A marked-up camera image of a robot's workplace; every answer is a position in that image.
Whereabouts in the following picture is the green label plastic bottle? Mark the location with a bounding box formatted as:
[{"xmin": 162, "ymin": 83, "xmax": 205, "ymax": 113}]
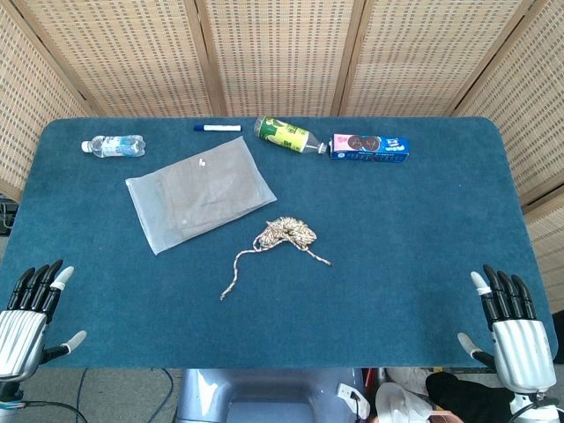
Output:
[{"xmin": 253, "ymin": 115, "xmax": 330, "ymax": 156}]

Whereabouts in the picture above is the translucent plastic bag with cloth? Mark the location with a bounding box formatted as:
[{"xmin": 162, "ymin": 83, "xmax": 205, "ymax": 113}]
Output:
[{"xmin": 124, "ymin": 136, "xmax": 278, "ymax": 256}]

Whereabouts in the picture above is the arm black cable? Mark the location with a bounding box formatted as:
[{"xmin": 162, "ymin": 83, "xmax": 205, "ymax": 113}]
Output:
[
  {"xmin": 506, "ymin": 398, "xmax": 547, "ymax": 423},
  {"xmin": 0, "ymin": 397, "xmax": 89, "ymax": 423}
]

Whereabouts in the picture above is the black cloth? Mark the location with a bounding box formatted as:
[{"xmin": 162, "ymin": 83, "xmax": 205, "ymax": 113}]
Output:
[{"xmin": 425, "ymin": 371, "xmax": 516, "ymax": 423}]

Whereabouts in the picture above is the blue table cloth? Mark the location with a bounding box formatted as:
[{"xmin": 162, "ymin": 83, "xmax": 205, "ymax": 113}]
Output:
[{"xmin": 0, "ymin": 115, "xmax": 559, "ymax": 370}]

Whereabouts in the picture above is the white plastic bag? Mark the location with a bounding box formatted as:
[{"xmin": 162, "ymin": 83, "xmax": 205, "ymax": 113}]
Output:
[{"xmin": 374, "ymin": 381, "xmax": 436, "ymax": 423}]

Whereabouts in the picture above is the blue floor cable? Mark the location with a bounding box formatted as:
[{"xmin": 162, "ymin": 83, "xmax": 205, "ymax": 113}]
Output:
[{"xmin": 75, "ymin": 367, "xmax": 90, "ymax": 423}]

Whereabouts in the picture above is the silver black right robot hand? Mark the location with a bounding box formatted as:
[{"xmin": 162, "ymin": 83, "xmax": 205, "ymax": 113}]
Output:
[{"xmin": 456, "ymin": 263, "xmax": 558, "ymax": 393}]

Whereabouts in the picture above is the beige speckled rope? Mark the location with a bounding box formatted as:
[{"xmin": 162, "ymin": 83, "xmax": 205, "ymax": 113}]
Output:
[{"xmin": 219, "ymin": 216, "xmax": 332, "ymax": 302}]

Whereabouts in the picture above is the dark equipment behind screen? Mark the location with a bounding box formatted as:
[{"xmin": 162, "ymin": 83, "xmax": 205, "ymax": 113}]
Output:
[{"xmin": 0, "ymin": 193, "xmax": 19, "ymax": 237}]

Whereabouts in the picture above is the clear water bottle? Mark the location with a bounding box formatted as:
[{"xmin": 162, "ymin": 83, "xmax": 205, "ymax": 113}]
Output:
[{"xmin": 80, "ymin": 134, "xmax": 146, "ymax": 159}]

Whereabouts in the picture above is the grey-blue robot torso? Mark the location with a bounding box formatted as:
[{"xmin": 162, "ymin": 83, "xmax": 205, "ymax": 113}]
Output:
[{"xmin": 175, "ymin": 367, "xmax": 367, "ymax": 423}]

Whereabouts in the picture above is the blue cookie box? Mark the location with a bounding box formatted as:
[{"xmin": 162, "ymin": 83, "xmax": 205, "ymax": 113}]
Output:
[{"xmin": 330, "ymin": 133, "xmax": 410, "ymax": 164}]

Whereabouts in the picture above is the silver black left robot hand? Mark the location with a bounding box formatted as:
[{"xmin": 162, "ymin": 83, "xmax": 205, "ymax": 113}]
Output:
[{"xmin": 0, "ymin": 259, "xmax": 87, "ymax": 383}]

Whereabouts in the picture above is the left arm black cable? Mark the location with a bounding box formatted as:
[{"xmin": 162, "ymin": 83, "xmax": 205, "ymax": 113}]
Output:
[{"xmin": 0, "ymin": 397, "xmax": 89, "ymax": 423}]

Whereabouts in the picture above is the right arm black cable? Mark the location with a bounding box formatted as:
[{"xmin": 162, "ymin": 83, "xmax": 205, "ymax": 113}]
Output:
[{"xmin": 506, "ymin": 398, "xmax": 547, "ymax": 423}]

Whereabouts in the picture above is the blue white marker pen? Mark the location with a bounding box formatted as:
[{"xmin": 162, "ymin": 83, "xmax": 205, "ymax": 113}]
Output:
[{"xmin": 193, "ymin": 123, "xmax": 243, "ymax": 133}]

